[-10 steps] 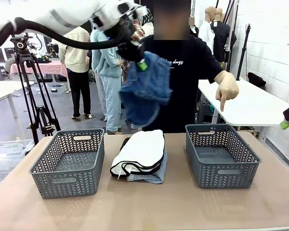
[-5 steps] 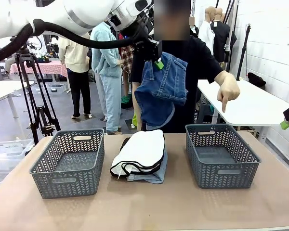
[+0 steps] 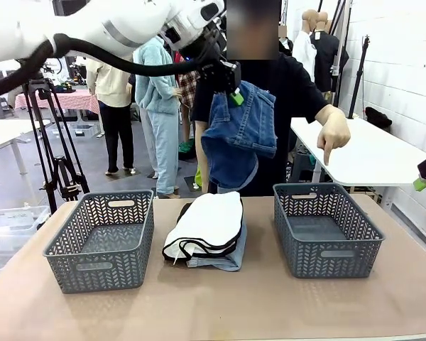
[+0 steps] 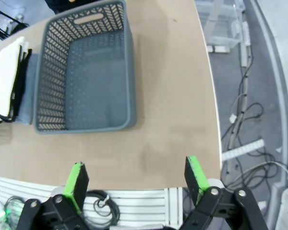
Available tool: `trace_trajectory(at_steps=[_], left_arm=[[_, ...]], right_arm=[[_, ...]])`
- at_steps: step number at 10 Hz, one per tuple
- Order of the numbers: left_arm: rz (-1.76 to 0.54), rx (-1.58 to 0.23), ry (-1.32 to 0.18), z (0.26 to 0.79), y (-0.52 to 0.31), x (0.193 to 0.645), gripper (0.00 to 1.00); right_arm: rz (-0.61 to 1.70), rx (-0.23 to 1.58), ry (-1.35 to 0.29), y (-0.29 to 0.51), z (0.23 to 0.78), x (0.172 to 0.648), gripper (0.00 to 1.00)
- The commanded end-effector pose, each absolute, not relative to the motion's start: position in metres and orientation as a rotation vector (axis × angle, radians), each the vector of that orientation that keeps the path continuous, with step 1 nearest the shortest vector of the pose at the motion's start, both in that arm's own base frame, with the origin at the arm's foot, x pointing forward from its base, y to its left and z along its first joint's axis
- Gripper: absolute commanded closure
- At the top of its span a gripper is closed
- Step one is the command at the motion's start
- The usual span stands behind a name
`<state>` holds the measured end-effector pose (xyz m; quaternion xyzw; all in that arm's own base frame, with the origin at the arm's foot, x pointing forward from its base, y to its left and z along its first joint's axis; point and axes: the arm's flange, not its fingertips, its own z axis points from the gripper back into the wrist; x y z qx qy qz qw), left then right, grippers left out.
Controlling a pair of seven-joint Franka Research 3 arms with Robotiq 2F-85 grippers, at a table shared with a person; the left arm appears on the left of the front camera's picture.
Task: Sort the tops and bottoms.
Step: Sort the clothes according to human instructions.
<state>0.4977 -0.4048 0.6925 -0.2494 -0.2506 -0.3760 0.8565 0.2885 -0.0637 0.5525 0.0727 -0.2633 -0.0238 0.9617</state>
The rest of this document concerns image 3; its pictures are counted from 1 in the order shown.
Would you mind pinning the mannequin in cream shirt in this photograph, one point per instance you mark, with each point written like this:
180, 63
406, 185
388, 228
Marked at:
110, 89

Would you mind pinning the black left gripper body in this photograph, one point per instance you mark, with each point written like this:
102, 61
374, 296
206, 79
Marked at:
220, 76

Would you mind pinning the light blue denim shorts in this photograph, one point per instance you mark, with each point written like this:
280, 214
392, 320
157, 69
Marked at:
227, 261

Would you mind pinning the white T-shirt black trim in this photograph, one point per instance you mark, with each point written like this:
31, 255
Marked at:
209, 223

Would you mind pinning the mannequin in black shirt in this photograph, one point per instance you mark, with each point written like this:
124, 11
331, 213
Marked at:
328, 60

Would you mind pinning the mannequin in white shirt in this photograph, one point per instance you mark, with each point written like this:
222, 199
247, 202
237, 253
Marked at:
303, 46

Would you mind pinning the dark blue denim shorts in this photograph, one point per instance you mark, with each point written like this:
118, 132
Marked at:
241, 142

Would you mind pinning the black camera tripod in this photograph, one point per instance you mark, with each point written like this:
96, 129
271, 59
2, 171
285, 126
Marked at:
53, 142

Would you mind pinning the black light stand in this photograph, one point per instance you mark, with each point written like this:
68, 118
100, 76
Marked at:
358, 78

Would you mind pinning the grey plastic woven basket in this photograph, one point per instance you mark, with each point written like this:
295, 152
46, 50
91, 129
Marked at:
326, 241
99, 248

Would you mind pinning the white table with grey legs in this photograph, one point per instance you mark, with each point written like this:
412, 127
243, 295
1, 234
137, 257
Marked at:
7, 135

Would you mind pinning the red checked tablecloth table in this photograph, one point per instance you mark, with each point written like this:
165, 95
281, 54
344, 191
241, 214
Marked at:
67, 101

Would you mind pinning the person's left hand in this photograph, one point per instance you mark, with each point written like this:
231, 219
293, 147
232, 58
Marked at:
335, 135

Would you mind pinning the white side table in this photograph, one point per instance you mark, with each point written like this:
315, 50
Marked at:
369, 156

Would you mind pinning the person in black T-shirt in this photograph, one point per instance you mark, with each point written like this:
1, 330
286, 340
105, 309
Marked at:
294, 89

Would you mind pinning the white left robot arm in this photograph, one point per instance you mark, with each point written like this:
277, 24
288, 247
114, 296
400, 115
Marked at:
103, 21

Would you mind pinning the clear plastic storage box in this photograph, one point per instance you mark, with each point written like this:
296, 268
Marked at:
10, 231

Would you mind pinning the black bag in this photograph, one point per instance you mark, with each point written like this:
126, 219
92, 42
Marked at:
378, 118

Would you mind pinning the mannequin in plaid hoodie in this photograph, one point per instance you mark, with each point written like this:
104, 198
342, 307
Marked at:
188, 89

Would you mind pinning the black leaning poles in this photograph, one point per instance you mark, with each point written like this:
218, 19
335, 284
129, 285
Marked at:
341, 53

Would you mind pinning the mannequin in pale blue fleece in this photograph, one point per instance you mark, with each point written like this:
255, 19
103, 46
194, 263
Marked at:
156, 96

